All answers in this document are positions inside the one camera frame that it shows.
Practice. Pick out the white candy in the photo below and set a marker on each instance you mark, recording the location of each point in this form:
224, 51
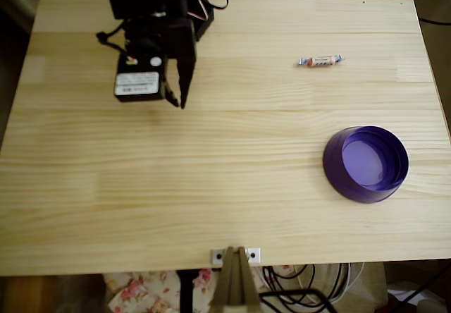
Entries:
320, 61

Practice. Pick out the purple bowl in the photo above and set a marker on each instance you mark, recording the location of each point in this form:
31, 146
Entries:
366, 165

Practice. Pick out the floral cloth with pink roses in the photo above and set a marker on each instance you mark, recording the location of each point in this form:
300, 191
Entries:
141, 290

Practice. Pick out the white paper sheet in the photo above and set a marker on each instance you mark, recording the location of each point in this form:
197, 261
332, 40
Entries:
405, 297

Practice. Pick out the black camera box with label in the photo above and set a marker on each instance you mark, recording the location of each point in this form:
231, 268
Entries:
137, 80

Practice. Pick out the silver metal bracket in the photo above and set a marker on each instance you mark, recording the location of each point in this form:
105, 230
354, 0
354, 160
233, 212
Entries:
254, 255

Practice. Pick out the olive camera stand pole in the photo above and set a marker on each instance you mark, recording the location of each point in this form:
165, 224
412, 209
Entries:
234, 281

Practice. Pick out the black stand post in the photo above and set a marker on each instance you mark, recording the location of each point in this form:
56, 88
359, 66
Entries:
186, 292

